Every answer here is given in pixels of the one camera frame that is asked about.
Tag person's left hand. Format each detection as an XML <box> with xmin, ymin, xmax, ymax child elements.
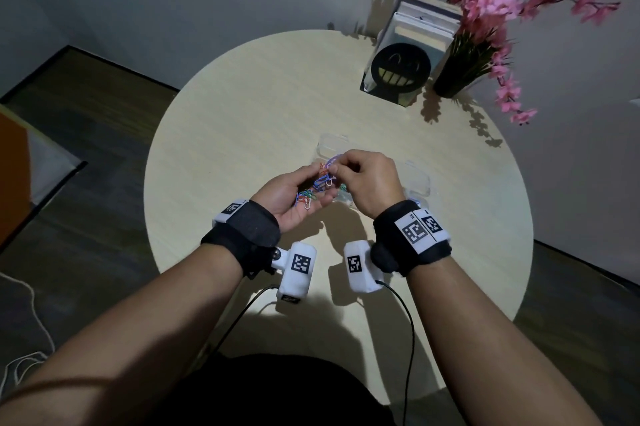
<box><xmin>249</xmin><ymin>164</ymin><xmax>341</xmax><ymax>235</ymax></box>

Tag person's right hand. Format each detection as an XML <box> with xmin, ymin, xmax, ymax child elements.
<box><xmin>332</xmin><ymin>149</ymin><xmax>406</xmax><ymax>220</ymax></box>

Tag bunch of coloured paper clips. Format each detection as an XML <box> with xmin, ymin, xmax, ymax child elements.
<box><xmin>294</xmin><ymin>172</ymin><xmax>337</xmax><ymax>211</ymax></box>

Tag person's right forearm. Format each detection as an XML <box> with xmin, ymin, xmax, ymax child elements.
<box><xmin>405</xmin><ymin>257</ymin><xmax>603</xmax><ymax>426</ymax></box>

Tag person's left forearm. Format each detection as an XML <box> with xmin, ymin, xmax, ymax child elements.
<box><xmin>0</xmin><ymin>243</ymin><xmax>245</xmax><ymax>426</ymax></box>

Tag clear plastic box lid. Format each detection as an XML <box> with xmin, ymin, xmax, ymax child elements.
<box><xmin>317</xmin><ymin>133</ymin><xmax>352</xmax><ymax>164</ymax></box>

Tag clear plastic box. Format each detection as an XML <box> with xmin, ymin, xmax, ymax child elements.
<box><xmin>336</xmin><ymin>159</ymin><xmax>434</xmax><ymax>208</ymax></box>

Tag black left wrist band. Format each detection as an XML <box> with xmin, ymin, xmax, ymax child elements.
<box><xmin>200</xmin><ymin>199</ymin><xmax>281</xmax><ymax>280</ymax></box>

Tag black wrist band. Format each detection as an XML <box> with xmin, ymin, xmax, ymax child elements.
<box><xmin>200</xmin><ymin>199</ymin><xmax>281</xmax><ymax>280</ymax></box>
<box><xmin>370</xmin><ymin>199</ymin><xmax>453</xmax><ymax>277</ymax></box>

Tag black right wrist band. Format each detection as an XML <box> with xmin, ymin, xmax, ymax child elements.
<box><xmin>370</xmin><ymin>199</ymin><xmax>453</xmax><ymax>277</ymax></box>

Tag black smiley bookend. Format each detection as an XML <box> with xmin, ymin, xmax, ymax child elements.
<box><xmin>359</xmin><ymin>42</ymin><xmax>432</xmax><ymax>107</ymax></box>

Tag dark flower vase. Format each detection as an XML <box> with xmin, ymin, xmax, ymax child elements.
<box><xmin>432</xmin><ymin>31</ymin><xmax>503</xmax><ymax>100</ymax></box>

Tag white cover book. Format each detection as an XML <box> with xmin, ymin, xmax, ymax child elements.
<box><xmin>392</xmin><ymin>11</ymin><xmax>460</xmax><ymax>42</ymax></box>

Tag dark cover book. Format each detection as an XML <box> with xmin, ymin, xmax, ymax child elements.
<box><xmin>399</xmin><ymin>0</ymin><xmax>464</xmax><ymax>22</ymax></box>

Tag person's black clothing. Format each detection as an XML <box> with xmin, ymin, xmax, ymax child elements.
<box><xmin>142</xmin><ymin>352</ymin><xmax>398</xmax><ymax>426</ymax></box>

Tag pink artificial flowers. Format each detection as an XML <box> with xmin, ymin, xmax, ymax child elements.
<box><xmin>400</xmin><ymin>0</ymin><xmax>622</xmax><ymax>127</ymax></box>

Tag grey floor mat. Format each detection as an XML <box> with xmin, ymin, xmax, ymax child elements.
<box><xmin>27</xmin><ymin>133</ymin><xmax>85</xmax><ymax>207</ymax></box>

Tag orange furniture panel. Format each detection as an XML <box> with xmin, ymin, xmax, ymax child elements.
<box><xmin>0</xmin><ymin>105</ymin><xmax>32</xmax><ymax>247</ymax></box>

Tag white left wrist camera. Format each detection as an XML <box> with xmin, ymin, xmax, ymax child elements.
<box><xmin>271</xmin><ymin>241</ymin><xmax>318</xmax><ymax>305</ymax></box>

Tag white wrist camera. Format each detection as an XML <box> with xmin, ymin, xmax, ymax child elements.
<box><xmin>271</xmin><ymin>241</ymin><xmax>318</xmax><ymax>305</ymax></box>
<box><xmin>343</xmin><ymin>240</ymin><xmax>386</xmax><ymax>294</ymax></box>

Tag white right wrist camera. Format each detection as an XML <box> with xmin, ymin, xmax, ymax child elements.
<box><xmin>343</xmin><ymin>240</ymin><xmax>386</xmax><ymax>294</ymax></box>

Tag black left camera cable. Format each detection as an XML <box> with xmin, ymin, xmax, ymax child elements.
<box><xmin>202</xmin><ymin>284</ymin><xmax>282</xmax><ymax>366</ymax></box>

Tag black camera cable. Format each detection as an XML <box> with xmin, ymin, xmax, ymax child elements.
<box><xmin>202</xmin><ymin>284</ymin><xmax>282</xmax><ymax>366</ymax></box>
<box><xmin>375</xmin><ymin>280</ymin><xmax>417</xmax><ymax>426</ymax></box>

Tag black right camera cable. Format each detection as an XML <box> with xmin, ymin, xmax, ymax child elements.
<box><xmin>375</xmin><ymin>280</ymin><xmax>417</xmax><ymax>426</ymax></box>

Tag white floor cable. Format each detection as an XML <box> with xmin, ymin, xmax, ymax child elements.
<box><xmin>0</xmin><ymin>270</ymin><xmax>57</xmax><ymax>394</ymax></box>

